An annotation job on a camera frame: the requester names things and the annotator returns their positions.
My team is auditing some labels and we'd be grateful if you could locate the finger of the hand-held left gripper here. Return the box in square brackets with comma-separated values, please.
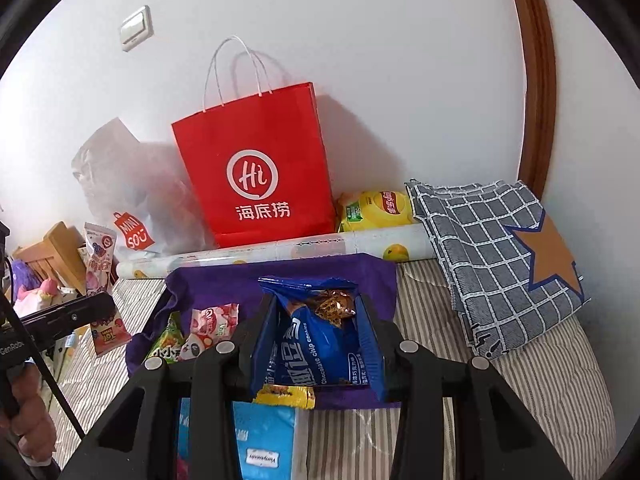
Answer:
[20, 291, 117, 347]

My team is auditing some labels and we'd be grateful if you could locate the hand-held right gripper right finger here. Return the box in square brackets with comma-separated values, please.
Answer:
[356, 295, 573, 480]

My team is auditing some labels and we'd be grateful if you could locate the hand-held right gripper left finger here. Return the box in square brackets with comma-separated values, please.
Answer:
[60, 295, 281, 480]

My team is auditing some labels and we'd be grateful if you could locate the blue cookie packet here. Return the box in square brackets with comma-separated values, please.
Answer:
[259, 276, 362, 392]

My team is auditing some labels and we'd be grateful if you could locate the white pink snack packet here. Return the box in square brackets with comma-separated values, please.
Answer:
[190, 304, 240, 348]

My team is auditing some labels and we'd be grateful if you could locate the panda print snack packet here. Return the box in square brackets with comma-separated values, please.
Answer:
[180, 332, 217, 361]

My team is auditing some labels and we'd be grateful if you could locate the green snack packet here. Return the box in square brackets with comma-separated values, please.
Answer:
[146, 311, 187, 362]

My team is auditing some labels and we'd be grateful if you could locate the person's left hand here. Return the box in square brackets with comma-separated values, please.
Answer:
[0, 366, 57, 461]

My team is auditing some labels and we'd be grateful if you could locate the pink plush toy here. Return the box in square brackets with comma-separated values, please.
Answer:
[15, 280, 63, 317]

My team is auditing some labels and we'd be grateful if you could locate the yellow snack packet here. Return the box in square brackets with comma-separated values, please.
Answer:
[252, 385, 317, 410]

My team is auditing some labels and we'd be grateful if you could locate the purple plush toy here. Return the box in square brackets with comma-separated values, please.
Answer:
[12, 259, 42, 291]

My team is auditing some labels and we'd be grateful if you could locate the wooden headboard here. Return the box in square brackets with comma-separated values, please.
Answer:
[20, 221, 88, 293]

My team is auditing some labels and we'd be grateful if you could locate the purple cloth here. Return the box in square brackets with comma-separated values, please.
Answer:
[125, 254, 401, 410]

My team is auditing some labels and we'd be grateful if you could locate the blue tissue box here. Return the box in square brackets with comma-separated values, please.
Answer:
[177, 397, 308, 480]

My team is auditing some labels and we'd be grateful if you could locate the patterned paper roll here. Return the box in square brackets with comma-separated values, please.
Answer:
[116, 224, 441, 281]

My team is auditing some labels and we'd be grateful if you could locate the yellow chips bag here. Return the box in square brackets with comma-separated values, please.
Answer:
[337, 190, 418, 233]

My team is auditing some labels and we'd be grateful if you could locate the checked blue cloth with star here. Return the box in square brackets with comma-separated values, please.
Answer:
[404, 180, 591, 361]

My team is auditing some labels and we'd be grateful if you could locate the white plastic shopping bag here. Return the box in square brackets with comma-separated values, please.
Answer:
[71, 117, 216, 256]

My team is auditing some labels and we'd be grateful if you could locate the striped bed sheet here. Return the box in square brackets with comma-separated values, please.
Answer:
[50, 260, 618, 480]

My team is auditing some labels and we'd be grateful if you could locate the red paper bag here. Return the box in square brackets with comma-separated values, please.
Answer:
[171, 36, 337, 249]

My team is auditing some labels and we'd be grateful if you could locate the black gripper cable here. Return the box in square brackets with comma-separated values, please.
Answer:
[0, 255, 87, 441]

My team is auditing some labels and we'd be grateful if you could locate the white light switch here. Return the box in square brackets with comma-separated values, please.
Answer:
[119, 6, 152, 52]

